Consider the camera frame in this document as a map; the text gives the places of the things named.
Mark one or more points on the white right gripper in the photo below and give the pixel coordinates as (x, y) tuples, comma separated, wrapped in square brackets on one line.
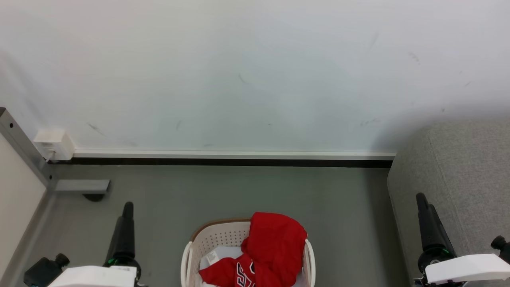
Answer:
[(466, 269)]

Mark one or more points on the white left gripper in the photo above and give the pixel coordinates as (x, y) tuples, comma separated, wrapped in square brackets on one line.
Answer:
[(95, 277)]

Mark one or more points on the grey fabric sofa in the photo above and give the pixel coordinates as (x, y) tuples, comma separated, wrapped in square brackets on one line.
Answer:
[(462, 175)]

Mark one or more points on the white perforated laundry basket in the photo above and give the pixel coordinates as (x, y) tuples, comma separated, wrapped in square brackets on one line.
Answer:
[(223, 237)]

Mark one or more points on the beige partition panel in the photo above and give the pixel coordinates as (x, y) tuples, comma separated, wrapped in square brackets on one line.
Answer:
[(16, 187)]

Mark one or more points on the white and black baseboard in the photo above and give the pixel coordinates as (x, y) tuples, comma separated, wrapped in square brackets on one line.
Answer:
[(239, 157)]

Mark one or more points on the black round frame foot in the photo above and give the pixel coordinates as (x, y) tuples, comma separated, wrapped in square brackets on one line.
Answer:
[(93, 197)]

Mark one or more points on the grey metal foot bracket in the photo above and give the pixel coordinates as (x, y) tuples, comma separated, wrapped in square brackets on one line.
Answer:
[(81, 186)]

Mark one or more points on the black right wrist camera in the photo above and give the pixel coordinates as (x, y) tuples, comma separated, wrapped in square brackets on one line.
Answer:
[(501, 244)]

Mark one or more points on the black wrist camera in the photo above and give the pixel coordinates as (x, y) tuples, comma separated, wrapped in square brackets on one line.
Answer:
[(501, 244), (42, 273)]

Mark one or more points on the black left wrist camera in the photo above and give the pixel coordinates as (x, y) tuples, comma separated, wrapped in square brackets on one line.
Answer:
[(42, 273)]

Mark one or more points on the grey partition bottom rail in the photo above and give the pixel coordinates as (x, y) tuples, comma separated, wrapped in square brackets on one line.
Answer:
[(30, 235)]

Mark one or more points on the white wall socket box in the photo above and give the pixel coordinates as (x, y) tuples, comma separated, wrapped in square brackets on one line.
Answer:
[(53, 142)]

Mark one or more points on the grey metal frame post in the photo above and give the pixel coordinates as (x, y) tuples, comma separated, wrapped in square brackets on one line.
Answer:
[(22, 143)]

